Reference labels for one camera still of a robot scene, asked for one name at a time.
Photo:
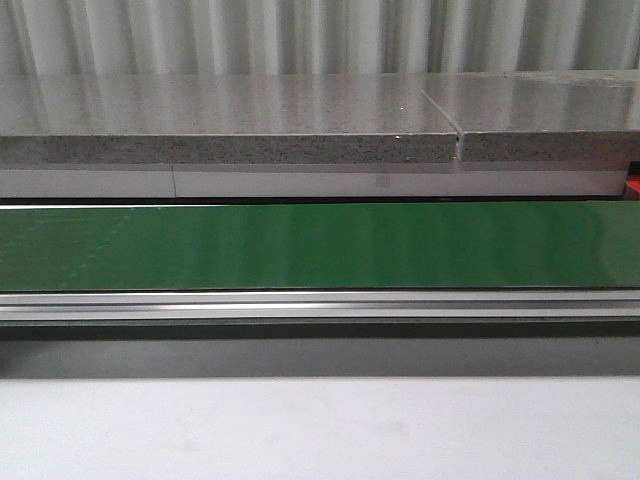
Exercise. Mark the green conveyor belt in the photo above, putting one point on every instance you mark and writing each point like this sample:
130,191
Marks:
500,244

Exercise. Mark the grey stone slab right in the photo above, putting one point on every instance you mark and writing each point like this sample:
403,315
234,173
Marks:
587,117

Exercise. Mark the grey stone slab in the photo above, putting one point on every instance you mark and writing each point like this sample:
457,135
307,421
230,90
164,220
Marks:
237,119
587,117

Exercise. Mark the grey stone slab left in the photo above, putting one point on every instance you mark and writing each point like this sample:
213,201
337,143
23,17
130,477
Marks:
237,119

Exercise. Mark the white panel under slab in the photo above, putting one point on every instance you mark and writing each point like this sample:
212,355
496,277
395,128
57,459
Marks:
519,179

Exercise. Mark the red object at edge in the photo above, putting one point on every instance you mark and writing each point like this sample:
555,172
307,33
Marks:
632,188

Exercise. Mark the grey pleated curtain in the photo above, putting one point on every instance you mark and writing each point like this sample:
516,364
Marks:
316,37

